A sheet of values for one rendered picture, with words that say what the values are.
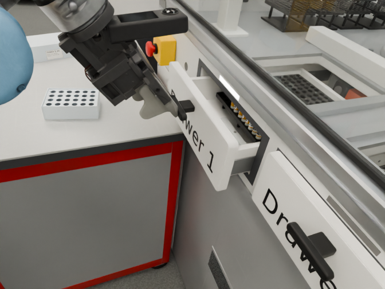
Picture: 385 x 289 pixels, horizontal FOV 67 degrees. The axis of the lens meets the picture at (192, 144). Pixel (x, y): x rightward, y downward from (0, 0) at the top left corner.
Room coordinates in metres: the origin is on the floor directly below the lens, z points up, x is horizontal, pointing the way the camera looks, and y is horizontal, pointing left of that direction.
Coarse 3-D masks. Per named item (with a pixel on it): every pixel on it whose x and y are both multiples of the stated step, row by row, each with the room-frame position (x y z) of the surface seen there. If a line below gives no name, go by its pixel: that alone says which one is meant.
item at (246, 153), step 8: (192, 80) 0.59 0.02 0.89; (200, 80) 0.60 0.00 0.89; (208, 80) 0.61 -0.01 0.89; (200, 88) 0.60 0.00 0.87; (208, 88) 0.61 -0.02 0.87; (216, 88) 0.62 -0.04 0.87; (208, 96) 0.61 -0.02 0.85; (216, 104) 0.59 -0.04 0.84; (216, 112) 0.56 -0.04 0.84; (224, 112) 0.56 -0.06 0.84; (232, 120) 0.54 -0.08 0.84; (240, 128) 0.51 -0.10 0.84; (248, 144) 0.39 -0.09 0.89; (256, 144) 0.39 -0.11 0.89; (240, 152) 0.37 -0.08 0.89; (248, 152) 0.38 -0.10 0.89; (256, 152) 0.39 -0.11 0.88; (240, 160) 0.37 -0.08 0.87; (248, 160) 0.38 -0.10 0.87; (240, 168) 0.37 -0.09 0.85; (248, 168) 0.38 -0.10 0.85
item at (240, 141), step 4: (224, 120) 0.51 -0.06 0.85; (228, 120) 0.52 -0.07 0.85; (228, 124) 0.50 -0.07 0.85; (228, 128) 0.49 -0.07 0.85; (232, 128) 0.49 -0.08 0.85; (232, 132) 0.48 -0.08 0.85; (236, 132) 0.48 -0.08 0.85; (236, 136) 0.47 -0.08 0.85; (240, 136) 0.47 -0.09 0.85; (240, 140) 0.45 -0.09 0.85; (244, 140) 0.46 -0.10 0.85; (240, 144) 0.44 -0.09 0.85
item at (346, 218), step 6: (330, 198) 0.25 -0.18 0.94; (330, 204) 0.25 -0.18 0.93; (336, 204) 0.24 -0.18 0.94; (336, 210) 0.24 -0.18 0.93; (342, 210) 0.23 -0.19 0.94; (342, 216) 0.23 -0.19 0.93; (348, 216) 0.22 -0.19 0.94; (348, 222) 0.22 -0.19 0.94; (354, 222) 0.21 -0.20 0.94; (354, 228) 0.21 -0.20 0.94; (360, 234) 0.20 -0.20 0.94; (366, 240) 0.20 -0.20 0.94; (372, 246) 0.19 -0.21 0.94; (378, 252) 0.18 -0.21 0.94
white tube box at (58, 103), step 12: (48, 96) 0.58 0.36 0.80; (60, 96) 0.60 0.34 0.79; (72, 96) 0.60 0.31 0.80; (84, 96) 0.62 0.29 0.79; (96, 96) 0.62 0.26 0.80; (48, 108) 0.54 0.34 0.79; (60, 108) 0.55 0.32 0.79; (72, 108) 0.56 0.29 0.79; (84, 108) 0.56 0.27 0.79; (96, 108) 0.57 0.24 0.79
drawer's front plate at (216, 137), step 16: (176, 64) 0.58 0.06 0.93; (176, 80) 0.55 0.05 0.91; (176, 96) 0.54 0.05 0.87; (192, 96) 0.47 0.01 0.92; (192, 112) 0.46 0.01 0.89; (208, 112) 0.42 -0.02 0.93; (192, 128) 0.45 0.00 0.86; (208, 128) 0.40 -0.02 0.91; (224, 128) 0.38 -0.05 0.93; (192, 144) 0.44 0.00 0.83; (208, 144) 0.39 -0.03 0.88; (224, 144) 0.35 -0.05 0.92; (208, 160) 0.38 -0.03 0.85; (224, 160) 0.34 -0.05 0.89; (208, 176) 0.37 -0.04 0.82; (224, 176) 0.34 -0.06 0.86
